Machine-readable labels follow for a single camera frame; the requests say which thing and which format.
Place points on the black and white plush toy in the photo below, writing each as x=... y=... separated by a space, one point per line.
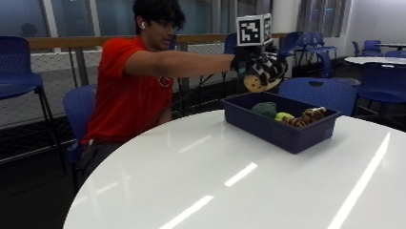
x=264 y=73

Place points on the blue chair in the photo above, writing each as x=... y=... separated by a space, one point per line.
x=319 y=93
x=304 y=44
x=81 y=114
x=19 y=73
x=396 y=53
x=383 y=84
x=369 y=47
x=231 y=43

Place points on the white marker cube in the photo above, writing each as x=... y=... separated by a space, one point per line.
x=254 y=29

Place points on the green plush toy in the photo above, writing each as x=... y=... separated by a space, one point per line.
x=266 y=109

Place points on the yellow-green plush toy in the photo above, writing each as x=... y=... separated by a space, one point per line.
x=283 y=116

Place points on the dark blue plastic bin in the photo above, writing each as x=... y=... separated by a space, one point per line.
x=275 y=127

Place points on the orange striped tiger plush toy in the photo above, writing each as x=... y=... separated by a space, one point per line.
x=307 y=116

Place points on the white earbud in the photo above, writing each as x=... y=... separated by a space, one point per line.
x=143 y=24

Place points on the the person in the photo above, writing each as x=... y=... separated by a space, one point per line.
x=127 y=95

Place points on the white round table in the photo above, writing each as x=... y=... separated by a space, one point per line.
x=376 y=59

